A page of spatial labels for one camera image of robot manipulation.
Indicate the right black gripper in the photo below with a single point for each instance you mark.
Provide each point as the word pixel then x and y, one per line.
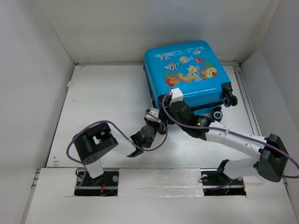
pixel 169 111

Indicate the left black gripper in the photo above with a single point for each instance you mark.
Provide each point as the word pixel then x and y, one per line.
pixel 158 124

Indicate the blue kids suitcase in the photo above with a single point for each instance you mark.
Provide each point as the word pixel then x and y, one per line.
pixel 193 68

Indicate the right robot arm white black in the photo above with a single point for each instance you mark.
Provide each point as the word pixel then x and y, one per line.
pixel 267 156

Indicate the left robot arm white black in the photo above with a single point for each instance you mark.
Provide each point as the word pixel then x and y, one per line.
pixel 101 137

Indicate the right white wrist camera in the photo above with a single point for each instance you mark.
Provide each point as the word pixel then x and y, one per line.
pixel 176 95

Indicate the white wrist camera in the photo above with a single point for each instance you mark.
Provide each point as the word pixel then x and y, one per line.
pixel 176 95
pixel 152 114

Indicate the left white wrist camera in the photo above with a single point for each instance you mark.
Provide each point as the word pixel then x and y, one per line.
pixel 152 114

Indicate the aluminium frame rail right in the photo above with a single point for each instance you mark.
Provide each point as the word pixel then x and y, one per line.
pixel 246 100

